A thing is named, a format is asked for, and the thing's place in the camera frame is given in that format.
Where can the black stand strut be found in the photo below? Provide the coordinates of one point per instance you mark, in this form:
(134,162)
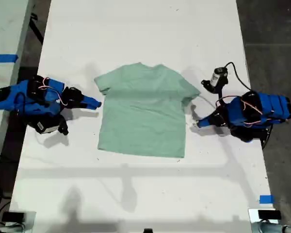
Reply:
(37,27)

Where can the pale green T-shirt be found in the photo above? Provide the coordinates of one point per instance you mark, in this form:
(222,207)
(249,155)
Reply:
(143,109)

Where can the small black object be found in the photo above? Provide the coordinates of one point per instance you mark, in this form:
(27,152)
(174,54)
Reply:
(148,230)

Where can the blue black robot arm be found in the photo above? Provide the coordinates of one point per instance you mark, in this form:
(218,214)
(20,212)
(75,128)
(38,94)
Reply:
(21,92)
(269,106)

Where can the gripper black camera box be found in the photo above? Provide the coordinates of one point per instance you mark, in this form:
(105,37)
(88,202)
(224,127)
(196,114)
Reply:
(218,75)
(47,126)

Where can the small black box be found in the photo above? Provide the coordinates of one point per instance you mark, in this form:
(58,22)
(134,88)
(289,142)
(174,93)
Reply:
(13,216)
(269,214)

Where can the pale grey side table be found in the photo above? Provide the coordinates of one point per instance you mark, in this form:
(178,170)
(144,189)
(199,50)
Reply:
(4,24)

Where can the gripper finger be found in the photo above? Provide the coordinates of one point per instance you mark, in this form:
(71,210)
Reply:
(92,101)
(89,107)
(206,122)

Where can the shiny metal plate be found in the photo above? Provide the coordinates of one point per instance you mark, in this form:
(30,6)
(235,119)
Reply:
(253,216)
(30,221)

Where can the camera black stalk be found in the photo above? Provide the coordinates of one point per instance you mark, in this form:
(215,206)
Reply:
(208,85)
(63,127)

